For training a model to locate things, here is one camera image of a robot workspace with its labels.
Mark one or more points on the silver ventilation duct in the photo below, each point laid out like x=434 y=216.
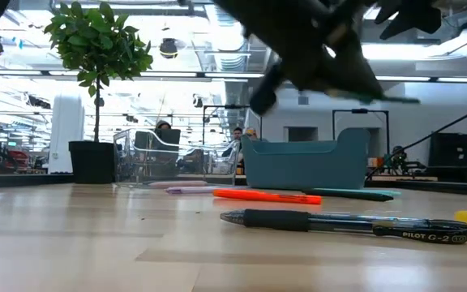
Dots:
x=229 y=57

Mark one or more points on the white column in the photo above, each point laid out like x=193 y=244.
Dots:
x=65 y=134

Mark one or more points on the person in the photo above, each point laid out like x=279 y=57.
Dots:
x=163 y=125
x=397 y=151
x=237 y=133
x=251 y=131

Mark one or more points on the purple pen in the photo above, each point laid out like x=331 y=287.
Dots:
x=193 y=189

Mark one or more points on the light teal pen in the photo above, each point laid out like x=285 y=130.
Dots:
x=363 y=191

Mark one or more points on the linear ceiling light bar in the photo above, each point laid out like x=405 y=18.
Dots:
x=176 y=74

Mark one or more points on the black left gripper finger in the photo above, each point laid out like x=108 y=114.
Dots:
x=355 y=61
x=331 y=81

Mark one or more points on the black stand frame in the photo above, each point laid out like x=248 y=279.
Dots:
x=225 y=106
x=359 y=110

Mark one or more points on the black monitor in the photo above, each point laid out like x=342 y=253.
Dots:
x=156 y=142

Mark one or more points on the black Pilot gel pen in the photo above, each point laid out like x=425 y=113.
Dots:
x=274 y=220

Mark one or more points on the black cabinet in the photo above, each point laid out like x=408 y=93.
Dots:
x=456 y=154

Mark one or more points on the teal plastic bin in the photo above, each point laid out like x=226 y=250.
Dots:
x=298 y=166

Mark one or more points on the black background robot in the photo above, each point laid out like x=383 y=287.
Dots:
x=412 y=166

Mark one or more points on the clear plastic bin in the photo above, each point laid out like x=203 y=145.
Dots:
x=176 y=170

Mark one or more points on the wooden background table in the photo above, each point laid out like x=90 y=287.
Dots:
x=404 y=178

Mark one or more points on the red storage rack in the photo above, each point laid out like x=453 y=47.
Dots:
x=16 y=156

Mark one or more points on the orange highlighter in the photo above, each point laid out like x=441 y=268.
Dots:
x=266 y=196

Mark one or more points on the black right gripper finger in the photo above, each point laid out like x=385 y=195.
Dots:
x=385 y=10
x=397 y=27

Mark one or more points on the green potted plant, black pot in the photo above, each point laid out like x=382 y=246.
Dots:
x=95 y=44

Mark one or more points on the dark green pen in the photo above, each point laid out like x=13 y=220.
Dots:
x=375 y=197

